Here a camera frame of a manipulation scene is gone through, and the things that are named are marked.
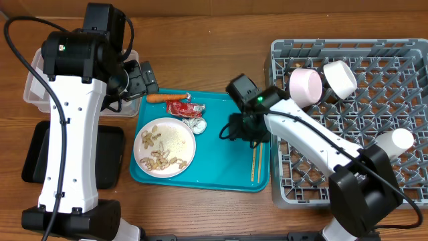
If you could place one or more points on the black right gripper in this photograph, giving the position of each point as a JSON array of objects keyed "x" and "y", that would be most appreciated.
[{"x": 239, "y": 132}]

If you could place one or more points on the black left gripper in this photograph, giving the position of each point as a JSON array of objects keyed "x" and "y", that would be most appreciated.
[{"x": 144, "y": 81}]

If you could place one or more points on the wooden chopstick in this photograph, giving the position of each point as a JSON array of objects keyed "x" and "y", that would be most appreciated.
[
  {"x": 260, "y": 162},
  {"x": 253, "y": 164}
]

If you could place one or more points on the pink bowl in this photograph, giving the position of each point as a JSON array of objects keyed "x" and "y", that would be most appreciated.
[{"x": 305, "y": 87}]

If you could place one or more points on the white bowl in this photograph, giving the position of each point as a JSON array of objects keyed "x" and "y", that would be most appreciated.
[{"x": 340, "y": 78}]

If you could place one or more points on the white plastic cup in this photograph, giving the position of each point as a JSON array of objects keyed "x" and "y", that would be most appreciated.
[{"x": 395, "y": 143}]

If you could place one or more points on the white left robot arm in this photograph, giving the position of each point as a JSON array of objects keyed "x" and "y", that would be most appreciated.
[{"x": 83, "y": 71}]

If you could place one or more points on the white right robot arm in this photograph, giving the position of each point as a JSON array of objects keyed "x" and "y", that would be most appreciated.
[{"x": 363, "y": 188}]

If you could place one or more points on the grey dishwasher rack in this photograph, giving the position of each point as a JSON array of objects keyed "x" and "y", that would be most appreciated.
[{"x": 391, "y": 93}]

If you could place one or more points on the orange carrot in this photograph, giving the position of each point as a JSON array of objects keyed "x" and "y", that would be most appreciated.
[{"x": 157, "y": 98}]

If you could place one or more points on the red snack wrapper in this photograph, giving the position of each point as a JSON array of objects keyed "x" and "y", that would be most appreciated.
[{"x": 185, "y": 109}]

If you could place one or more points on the teal plastic tray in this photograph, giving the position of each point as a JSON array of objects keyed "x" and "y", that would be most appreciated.
[{"x": 218, "y": 164}]

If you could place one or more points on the pink plate with peanuts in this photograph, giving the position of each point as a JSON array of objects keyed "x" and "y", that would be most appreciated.
[{"x": 164, "y": 147}]

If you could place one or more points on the black tray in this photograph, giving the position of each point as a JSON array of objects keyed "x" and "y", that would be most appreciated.
[{"x": 109, "y": 151}]

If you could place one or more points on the clear plastic bin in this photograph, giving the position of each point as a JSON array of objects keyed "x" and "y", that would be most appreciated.
[{"x": 35, "y": 93}]

